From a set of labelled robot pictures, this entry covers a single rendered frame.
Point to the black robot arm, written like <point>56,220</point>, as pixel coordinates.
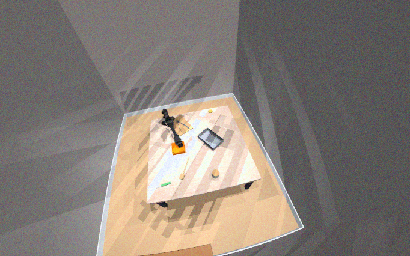
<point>170,124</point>

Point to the grey round tin with tan lid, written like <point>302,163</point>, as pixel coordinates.
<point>215,173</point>

